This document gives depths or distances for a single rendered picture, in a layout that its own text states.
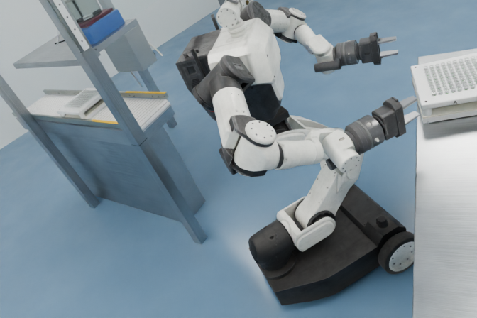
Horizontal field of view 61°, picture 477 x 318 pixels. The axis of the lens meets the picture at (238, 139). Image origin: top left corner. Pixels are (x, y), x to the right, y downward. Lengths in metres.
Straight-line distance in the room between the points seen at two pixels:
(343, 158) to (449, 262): 0.33
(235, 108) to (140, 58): 1.10
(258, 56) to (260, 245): 0.87
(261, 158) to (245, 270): 1.30
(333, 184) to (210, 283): 0.88
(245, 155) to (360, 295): 1.15
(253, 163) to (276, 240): 0.87
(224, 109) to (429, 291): 0.62
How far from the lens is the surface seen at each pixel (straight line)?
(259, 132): 0.95
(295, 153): 1.00
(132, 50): 2.04
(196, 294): 2.24
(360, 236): 1.94
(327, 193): 1.79
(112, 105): 1.90
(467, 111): 1.39
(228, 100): 1.05
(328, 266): 1.87
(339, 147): 1.10
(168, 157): 2.39
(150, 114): 2.13
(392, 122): 1.18
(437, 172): 1.22
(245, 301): 2.10
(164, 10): 5.83
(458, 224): 1.10
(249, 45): 1.26
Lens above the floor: 1.68
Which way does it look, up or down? 33 degrees down
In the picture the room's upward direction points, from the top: 24 degrees counter-clockwise
